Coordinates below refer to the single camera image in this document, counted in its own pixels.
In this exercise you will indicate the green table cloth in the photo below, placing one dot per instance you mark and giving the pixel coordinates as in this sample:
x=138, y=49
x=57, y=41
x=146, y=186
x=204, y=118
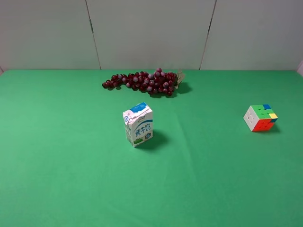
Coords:
x=65, y=160

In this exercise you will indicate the multicolour puzzle cube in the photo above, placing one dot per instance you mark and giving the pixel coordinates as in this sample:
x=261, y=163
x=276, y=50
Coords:
x=260, y=118

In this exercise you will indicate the red plastic grape bunch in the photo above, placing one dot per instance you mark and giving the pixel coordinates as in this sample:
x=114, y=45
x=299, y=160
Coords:
x=158, y=82

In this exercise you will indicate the white blue milk carton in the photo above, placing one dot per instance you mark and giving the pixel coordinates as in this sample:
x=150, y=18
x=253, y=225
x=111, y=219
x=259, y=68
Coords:
x=138, y=122

